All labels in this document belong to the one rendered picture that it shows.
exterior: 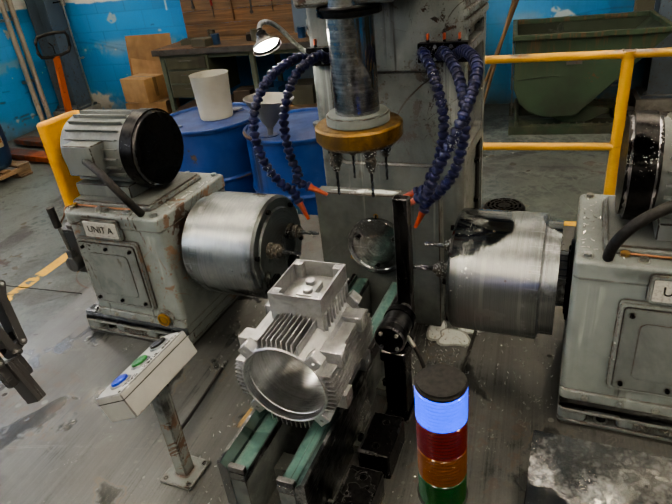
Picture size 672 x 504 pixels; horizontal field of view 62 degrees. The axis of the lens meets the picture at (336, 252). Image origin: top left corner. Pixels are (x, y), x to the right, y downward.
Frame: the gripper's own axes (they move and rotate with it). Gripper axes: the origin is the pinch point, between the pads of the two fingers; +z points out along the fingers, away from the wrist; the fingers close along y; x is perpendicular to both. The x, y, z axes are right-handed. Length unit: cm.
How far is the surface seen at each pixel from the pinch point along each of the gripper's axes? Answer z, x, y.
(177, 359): 13.6, -3.7, 20.6
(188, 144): -17, 122, 197
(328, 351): 22.3, -28.7, 26.7
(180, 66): -88, 304, 457
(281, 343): 16.9, -24.2, 23.1
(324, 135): -6, -29, 59
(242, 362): 18.5, -14.3, 23.0
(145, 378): 11.8, -3.7, 13.4
